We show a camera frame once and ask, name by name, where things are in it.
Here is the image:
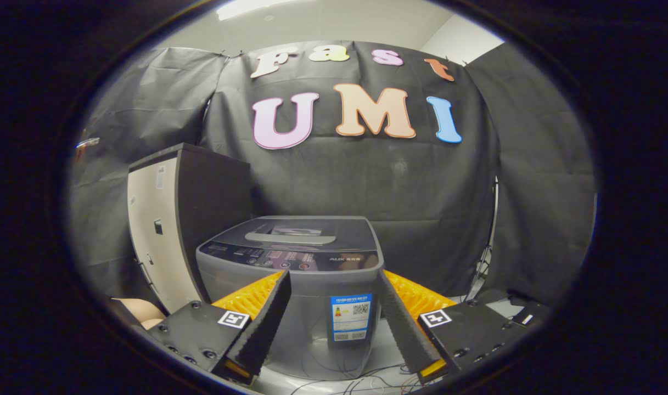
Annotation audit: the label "floor cables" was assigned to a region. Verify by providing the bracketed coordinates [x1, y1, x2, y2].
[290, 359, 423, 395]

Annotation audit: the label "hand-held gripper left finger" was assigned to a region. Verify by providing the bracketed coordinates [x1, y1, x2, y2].
[147, 269, 292, 386]

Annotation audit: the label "black backdrop cloth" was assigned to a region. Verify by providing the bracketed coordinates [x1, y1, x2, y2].
[68, 39, 597, 309]

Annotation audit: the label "black box on floor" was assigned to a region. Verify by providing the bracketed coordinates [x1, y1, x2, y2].
[508, 299, 552, 328]

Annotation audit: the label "light stand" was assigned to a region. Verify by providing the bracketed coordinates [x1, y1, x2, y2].
[468, 176, 502, 303]

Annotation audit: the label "beige and dark cabinet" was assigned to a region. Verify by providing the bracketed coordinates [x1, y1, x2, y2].
[127, 143, 253, 314]

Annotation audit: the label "grey washing machine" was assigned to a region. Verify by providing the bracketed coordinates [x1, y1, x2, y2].
[195, 216, 385, 380]

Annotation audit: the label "wooden object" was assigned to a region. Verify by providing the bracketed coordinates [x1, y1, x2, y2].
[75, 129, 102, 161]

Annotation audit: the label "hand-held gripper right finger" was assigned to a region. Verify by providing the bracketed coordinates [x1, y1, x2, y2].
[377, 269, 524, 385]

